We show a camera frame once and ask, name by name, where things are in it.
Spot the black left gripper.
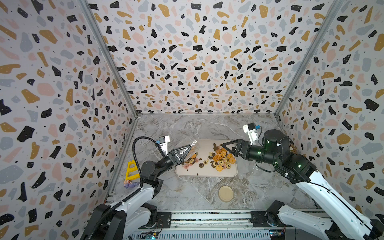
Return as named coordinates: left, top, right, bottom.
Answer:
left=154, top=146, right=190, bottom=181

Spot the orange pretzel cookie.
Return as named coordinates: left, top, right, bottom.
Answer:
left=213, top=154, right=222, bottom=162

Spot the yellow flower cookie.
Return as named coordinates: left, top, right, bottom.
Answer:
left=216, top=165, right=223, bottom=172

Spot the beige round jar lid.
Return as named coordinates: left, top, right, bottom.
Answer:
left=218, top=186, right=234, bottom=203

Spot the jar with beige lid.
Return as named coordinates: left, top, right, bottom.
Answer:
left=179, top=139, right=199, bottom=159

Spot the clear plastic cookie jar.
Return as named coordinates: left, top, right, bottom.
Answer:
left=250, top=166, right=264, bottom=177

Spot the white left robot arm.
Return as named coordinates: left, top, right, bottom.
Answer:
left=81, top=145, right=196, bottom=240

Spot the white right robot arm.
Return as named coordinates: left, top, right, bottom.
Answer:
left=222, top=130, right=384, bottom=240

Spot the beige plastic tray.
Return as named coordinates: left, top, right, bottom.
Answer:
left=176, top=140, right=238, bottom=177

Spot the yellow plastic triangle toy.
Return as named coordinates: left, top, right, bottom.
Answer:
left=125, top=161, right=140, bottom=181

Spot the small colourful wrapped toy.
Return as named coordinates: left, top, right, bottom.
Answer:
left=123, top=180, right=140, bottom=189

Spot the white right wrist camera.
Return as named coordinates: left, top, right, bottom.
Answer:
left=243, top=123, right=261, bottom=145

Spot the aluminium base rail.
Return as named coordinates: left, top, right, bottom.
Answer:
left=128, top=210, right=316, bottom=240

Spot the metal corner post left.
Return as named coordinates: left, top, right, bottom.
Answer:
left=78, top=0, right=138, bottom=118

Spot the metal corner post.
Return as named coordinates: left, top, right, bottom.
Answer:
left=78, top=0, right=138, bottom=118
left=274, top=0, right=343, bottom=118

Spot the metal corner post right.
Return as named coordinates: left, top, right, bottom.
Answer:
left=274, top=0, right=343, bottom=118

